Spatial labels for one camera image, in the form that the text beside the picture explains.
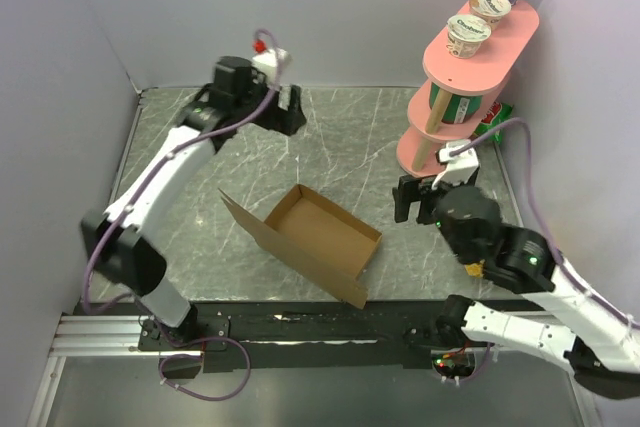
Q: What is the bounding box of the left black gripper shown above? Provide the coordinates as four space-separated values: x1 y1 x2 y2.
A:
232 69 304 135

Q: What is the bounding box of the brown cardboard box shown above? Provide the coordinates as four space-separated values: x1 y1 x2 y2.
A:
221 184 382 309

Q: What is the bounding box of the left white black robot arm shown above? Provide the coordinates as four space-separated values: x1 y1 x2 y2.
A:
80 48 306 349

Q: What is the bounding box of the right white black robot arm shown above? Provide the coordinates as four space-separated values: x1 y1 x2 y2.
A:
392 175 639 400

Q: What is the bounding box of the yellow chip bag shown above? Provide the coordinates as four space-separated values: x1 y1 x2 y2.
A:
464 260 485 278

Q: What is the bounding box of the pink tiered wooden shelf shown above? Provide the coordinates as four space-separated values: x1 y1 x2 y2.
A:
396 1 539 177

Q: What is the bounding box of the green can on shelf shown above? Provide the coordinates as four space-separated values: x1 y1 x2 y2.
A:
441 94 482 124

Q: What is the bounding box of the green chip bag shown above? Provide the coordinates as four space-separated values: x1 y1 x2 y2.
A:
472 101 513 140

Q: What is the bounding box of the front Chobani yogurt cup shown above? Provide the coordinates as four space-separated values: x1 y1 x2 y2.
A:
446 14 492 59

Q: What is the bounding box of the chobani yogurt cup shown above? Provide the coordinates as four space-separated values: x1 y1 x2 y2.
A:
446 14 492 59
468 0 512 30

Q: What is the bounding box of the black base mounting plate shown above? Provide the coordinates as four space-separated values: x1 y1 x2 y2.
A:
134 299 554 373

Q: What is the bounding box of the middle Chobani yogurt cup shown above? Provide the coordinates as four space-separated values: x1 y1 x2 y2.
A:
468 0 512 30

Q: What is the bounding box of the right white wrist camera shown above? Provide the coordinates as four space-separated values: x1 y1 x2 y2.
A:
431 139 480 190

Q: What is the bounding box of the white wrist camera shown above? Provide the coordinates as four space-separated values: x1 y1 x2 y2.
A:
431 139 480 190
251 39 291 83

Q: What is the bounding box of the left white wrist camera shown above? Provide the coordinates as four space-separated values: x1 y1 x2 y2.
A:
251 39 291 83

